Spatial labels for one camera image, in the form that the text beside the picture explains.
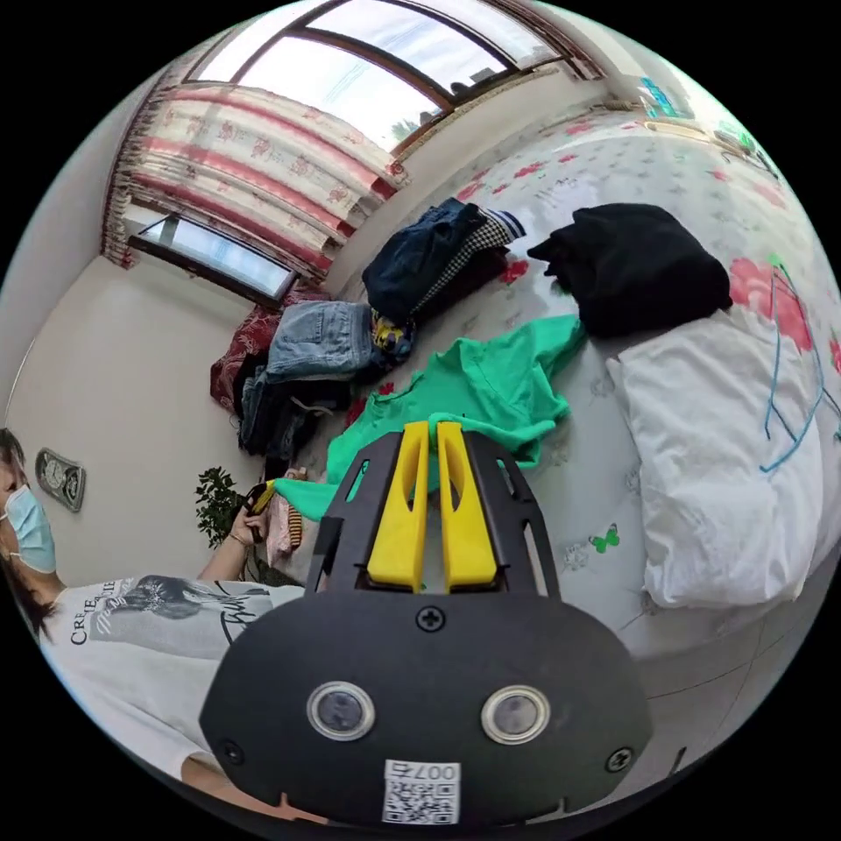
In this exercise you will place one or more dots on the pile of dark clothes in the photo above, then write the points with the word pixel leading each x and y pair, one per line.
pixel 420 263

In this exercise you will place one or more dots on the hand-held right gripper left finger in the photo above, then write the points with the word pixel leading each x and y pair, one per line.
pixel 396 525

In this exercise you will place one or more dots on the grey wall clock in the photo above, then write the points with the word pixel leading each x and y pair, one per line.
pixel 60 478

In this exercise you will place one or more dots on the bed with floral sheet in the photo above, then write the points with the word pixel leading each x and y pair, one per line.
pixel 591 460

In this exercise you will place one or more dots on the white pillow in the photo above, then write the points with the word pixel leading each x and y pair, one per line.
pixel 716 460

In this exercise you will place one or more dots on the large brown-framed window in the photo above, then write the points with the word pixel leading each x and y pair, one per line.
pixel 368 72

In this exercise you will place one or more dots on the person's body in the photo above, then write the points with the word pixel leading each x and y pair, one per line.
pixel 131 644

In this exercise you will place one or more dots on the small dark-framed window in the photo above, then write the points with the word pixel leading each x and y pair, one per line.
pixel 217 256

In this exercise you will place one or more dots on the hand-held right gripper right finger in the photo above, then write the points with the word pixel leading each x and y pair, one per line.
pixel 468 525

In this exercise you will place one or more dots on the green short sleeve shirt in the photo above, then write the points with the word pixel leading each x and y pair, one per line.
pixel 499 381

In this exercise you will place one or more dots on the green clothes hanger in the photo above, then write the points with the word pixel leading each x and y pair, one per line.
pixel 785 269

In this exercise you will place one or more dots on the red striped floral curtain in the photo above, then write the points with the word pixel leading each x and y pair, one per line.
pixel 250 171

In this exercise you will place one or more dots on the pile of denim clothes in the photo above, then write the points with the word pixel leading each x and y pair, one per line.
pixel 315 355

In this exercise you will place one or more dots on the green potted plant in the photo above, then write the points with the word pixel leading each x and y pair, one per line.
pixel 220 506

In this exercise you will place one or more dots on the person's right forearm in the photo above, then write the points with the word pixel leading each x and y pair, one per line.
pixel 230 785

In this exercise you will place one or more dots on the person's left hand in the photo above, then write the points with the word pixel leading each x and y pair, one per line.
pixel 240 525

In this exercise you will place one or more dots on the red floral blanket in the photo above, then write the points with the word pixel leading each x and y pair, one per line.
pixel 240 348

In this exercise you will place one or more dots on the blue clothes hanger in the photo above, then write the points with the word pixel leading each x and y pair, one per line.
pixel 775 368

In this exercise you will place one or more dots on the black garment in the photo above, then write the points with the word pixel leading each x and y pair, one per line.
pixel 637 269

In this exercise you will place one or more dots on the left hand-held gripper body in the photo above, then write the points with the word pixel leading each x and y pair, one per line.
pixel 252 509

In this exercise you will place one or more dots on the person's left forearm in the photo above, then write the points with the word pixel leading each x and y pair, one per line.
pixel 220 558

